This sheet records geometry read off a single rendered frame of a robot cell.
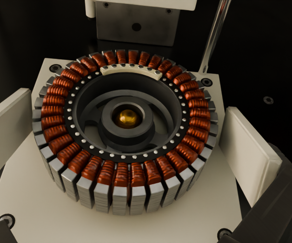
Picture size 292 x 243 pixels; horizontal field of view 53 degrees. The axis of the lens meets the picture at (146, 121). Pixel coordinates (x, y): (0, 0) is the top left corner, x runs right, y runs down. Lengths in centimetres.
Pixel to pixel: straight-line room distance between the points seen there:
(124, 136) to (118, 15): 14
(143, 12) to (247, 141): 16
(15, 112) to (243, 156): 13
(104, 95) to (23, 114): 5
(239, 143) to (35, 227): 12
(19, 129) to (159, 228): 10
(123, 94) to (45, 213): 9
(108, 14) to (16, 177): 16
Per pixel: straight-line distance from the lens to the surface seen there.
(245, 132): 17
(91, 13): 30
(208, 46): 24
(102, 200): 16
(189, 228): 18
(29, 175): 20
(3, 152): 17
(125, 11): 28
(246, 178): 16
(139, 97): 21
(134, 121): 18
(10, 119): 18
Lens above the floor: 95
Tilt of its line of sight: 53 degrees down
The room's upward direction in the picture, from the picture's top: 9 degrees clockwise
